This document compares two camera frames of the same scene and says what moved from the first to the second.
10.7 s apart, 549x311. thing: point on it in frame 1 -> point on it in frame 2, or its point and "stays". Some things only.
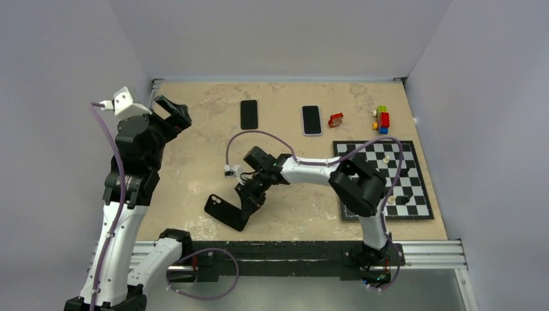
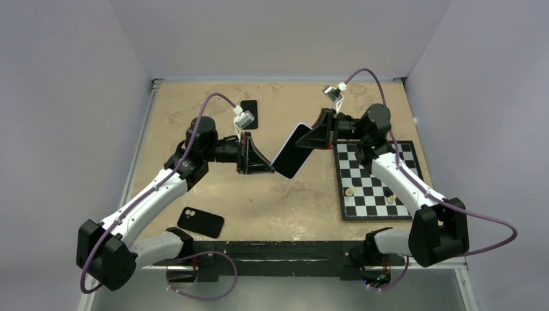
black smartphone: x=225 y=212 -> x=202 y=222
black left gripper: x=179 y=121 -> x=248 y=158
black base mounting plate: x=349 y=260 stays
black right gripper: x=250 y=201 -> x=324 y=133
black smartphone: x=248 y=113 stays
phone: x=311 y=120 -> x=290 y=159
